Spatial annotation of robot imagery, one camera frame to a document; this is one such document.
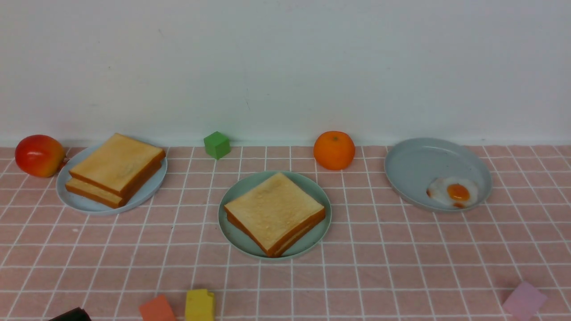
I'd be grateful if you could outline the green cube block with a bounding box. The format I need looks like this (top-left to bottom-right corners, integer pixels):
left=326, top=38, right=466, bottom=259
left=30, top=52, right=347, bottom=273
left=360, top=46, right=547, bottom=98
left=203, top=131, right=231, bottom=160

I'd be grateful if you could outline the mint green centre plate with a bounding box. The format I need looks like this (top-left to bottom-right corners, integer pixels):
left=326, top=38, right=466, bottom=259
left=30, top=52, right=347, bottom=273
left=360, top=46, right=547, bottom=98
left=217, top=171, right=332, bottom=260

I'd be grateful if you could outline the toast slice stack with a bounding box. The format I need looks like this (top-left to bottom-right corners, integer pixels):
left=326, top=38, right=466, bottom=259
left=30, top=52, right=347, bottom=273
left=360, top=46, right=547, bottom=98
left=65, top=177, right=129, bottom=209
left=69, top=133, right=166, bottom=197

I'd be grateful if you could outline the pink cube block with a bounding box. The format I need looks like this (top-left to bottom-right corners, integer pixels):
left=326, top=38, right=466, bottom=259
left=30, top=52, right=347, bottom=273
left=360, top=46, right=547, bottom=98
left=502, top=281, right=548, bottom=321

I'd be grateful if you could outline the pink checkered tablecloth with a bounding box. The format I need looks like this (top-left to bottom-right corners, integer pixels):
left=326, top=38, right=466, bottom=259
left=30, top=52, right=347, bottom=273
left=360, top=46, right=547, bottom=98
left=0, top=145, right=571, bottom=321

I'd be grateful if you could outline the yellow block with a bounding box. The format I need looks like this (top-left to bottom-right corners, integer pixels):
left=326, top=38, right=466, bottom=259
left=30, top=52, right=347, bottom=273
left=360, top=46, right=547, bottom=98
left=184, top=289, right=216, bottom=321

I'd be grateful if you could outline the orange block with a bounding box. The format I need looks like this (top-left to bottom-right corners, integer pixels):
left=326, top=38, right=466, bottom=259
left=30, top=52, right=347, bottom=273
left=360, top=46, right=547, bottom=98
left=139, top=295, right=177, bottom=321

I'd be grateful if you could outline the toast slice bottom sandwich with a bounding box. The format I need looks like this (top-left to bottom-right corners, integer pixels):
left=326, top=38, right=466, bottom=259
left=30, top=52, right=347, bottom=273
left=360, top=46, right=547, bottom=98
left=219, top=214, right=331, bottom=260

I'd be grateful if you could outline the toast slice sandwich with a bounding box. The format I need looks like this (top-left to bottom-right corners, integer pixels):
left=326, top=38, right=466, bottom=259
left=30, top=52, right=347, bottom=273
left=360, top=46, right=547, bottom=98
left=219, top=214, right=331, bottom=260
left=223, top=172, right=327, bottom=257

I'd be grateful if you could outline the toast slice stack lower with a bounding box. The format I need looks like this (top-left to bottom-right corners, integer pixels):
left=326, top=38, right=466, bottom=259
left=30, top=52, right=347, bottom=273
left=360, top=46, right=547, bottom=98
left=65, top=177, right=129, bottom=209

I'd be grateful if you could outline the grey-blue egg plate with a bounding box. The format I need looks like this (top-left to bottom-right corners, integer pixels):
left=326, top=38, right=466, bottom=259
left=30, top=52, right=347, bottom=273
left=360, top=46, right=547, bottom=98
left=384, top=138, right=493, bottom=213

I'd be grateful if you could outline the orange fruit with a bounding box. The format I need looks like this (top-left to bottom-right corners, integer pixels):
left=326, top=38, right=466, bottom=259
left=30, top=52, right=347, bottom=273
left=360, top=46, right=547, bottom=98
left=313, top=131, right=356, bottom=171

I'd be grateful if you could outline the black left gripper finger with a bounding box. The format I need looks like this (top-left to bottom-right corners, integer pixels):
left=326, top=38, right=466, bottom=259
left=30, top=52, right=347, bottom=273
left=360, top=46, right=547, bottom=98
left=49, top=307, right=91, bottom=321

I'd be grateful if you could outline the toast slice top sandwich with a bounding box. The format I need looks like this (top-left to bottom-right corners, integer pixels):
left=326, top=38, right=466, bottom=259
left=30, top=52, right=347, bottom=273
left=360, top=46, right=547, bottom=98
left=223, top=172, right=327, bottom=257

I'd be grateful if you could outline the toast slice stack upper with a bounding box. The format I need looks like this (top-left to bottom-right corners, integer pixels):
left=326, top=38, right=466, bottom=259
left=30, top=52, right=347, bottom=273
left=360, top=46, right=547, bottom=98
left=69, top=133, right=166, bottom=197

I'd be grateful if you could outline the red yellow apple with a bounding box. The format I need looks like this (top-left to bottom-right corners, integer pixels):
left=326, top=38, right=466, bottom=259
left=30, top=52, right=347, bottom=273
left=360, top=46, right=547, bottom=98
left=15, top=134, right=69, bottom=177

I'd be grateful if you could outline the fried egg right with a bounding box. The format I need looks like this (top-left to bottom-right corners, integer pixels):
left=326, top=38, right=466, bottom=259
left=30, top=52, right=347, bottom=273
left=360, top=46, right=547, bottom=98
left=426, top=177, right=479, bottom=209

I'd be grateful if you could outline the light blue bread plate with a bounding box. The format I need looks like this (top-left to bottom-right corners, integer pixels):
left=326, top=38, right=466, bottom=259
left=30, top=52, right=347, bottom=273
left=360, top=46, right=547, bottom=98
left=55, top=144, right=169, bottom=217

